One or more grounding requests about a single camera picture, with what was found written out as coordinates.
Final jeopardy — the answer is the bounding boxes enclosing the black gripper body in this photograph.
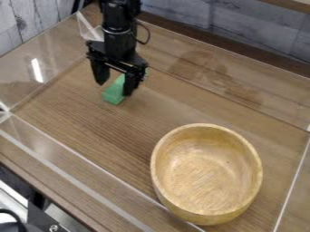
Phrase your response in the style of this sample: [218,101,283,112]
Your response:
[86,28,148,75]

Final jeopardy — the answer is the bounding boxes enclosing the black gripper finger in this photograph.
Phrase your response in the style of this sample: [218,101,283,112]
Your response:
[123,72,144,96]
[90,58,110,85]

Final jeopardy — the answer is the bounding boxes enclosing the green rectangular block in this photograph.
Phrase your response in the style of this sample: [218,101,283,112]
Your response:
[102,74,124,105]

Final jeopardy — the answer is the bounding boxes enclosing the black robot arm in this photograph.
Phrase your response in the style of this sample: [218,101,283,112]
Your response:
[86,0,150,97]

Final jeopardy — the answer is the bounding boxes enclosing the wooden bowl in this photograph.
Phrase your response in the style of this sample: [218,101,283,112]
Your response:
[150,123,263,226]

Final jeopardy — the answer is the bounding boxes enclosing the clear acrylic corner bracket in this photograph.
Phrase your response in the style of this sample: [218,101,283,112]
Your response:
[76,12,104,42]

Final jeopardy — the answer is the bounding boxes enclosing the black cable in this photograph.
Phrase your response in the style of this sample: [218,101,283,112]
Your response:
[134,20,151,45]

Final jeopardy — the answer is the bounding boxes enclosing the black metal table frame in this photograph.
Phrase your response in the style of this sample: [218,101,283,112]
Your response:
[0,164,71,232]

